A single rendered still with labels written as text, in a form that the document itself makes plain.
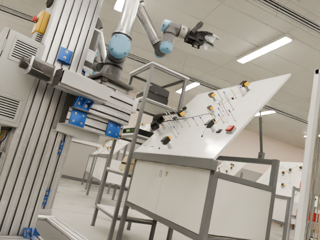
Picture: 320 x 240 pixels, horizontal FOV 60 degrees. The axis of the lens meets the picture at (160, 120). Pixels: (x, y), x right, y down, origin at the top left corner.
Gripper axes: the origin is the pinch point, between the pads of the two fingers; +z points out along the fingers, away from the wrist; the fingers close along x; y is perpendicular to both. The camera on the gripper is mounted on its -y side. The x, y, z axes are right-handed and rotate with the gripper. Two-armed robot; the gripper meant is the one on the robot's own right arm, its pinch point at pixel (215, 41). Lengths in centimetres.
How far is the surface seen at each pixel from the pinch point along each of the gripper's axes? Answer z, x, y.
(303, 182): 49, 22, 79
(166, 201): 9, -68, 97
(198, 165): 14, -31, 73
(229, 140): 28, -20, 54
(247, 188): 51, -29, 81
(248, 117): 42, -22, 34
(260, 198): 65, -33, 84
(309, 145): 49, 26, 61
